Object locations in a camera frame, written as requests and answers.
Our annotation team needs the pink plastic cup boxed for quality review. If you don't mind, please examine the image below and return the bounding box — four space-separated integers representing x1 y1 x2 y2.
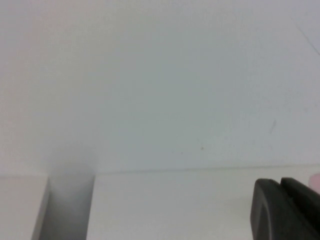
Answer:
308 172 320 187

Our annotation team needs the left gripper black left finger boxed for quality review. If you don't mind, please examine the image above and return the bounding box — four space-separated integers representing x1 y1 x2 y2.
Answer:
250 178 301 240

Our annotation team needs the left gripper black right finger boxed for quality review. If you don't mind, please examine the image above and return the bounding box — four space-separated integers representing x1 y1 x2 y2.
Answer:
280 176 320 240

